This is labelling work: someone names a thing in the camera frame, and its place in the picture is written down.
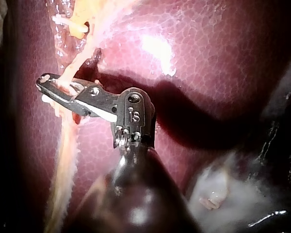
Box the dark red liver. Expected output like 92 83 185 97
4 0 291 233

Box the right arm instrument jaw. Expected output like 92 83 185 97
40 89 118 123
35 72 120 108

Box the white clip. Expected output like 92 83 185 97
39 74 82 103
51 15 89 33

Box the right arm instrument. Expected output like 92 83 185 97
111 87 158 155

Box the thin tube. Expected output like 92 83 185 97
45 31 99 233

